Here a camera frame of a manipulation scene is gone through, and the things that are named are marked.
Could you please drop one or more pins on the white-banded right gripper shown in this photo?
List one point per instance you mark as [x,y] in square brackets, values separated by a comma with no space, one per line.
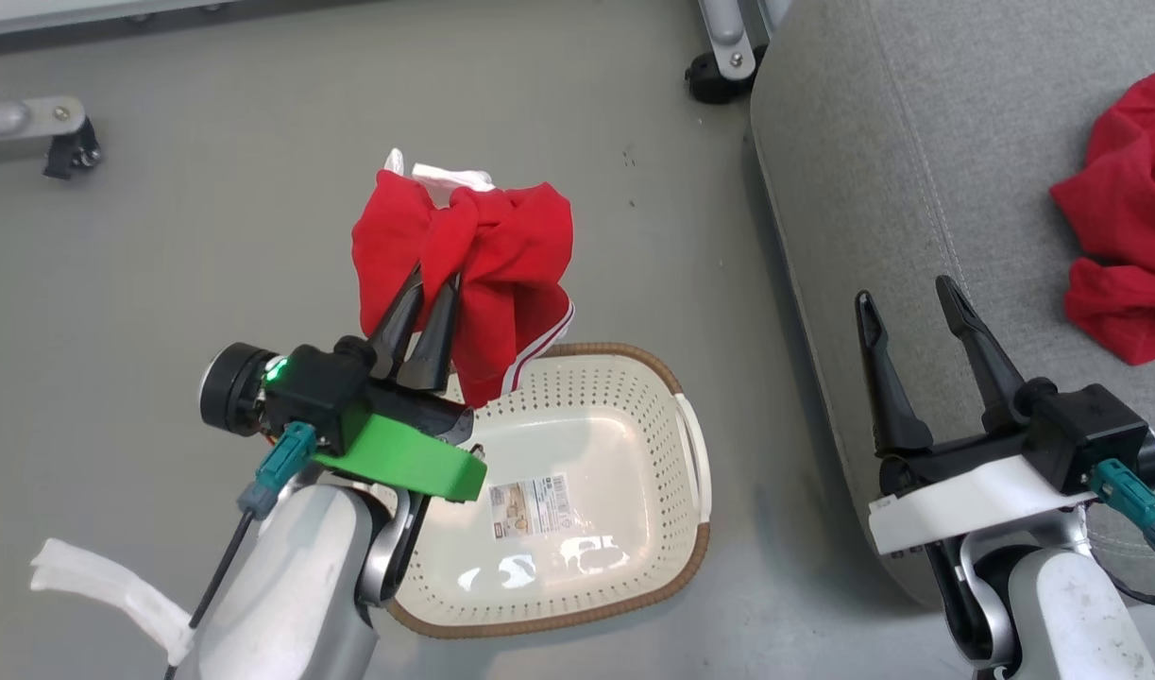
[964,496]

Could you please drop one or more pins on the grey fabric sofa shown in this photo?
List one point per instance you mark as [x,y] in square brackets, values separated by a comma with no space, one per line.
[917,142]

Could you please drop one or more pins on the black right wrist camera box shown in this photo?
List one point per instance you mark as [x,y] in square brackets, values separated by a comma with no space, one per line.
[1087,430]

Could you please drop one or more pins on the white cloth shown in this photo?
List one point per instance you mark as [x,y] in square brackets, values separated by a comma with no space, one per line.
[450,178]

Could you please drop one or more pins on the grey partition bottom rail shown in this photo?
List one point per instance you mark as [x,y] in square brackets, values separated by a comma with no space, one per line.
[67,14]

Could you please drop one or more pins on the white perforated laundry basket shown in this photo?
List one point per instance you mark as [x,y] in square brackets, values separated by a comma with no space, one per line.
[586,444]

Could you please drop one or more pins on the plain red garment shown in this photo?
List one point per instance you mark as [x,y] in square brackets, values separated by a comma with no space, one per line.
[1134,189]

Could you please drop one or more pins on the black caster wheel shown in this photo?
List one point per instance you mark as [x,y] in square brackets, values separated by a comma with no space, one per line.
[714,80]
[72,151]

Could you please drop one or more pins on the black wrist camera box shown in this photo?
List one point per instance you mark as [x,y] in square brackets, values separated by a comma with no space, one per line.
[313,392]
[1087,430]

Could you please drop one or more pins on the grey partition foot bracket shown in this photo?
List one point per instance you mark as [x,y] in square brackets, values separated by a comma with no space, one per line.
[773,11]
[728,33]
[20,118]

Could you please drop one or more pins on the red shorts with white trim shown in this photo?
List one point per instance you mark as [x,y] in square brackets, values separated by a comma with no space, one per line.
[511,255]

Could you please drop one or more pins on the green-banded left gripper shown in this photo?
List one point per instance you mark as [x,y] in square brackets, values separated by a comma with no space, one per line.
[398,453]

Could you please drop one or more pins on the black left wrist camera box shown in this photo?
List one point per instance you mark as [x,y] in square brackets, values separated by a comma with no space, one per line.
[313,392]

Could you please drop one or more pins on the paper label sticker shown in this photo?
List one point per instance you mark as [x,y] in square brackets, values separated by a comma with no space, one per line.
[535,505]

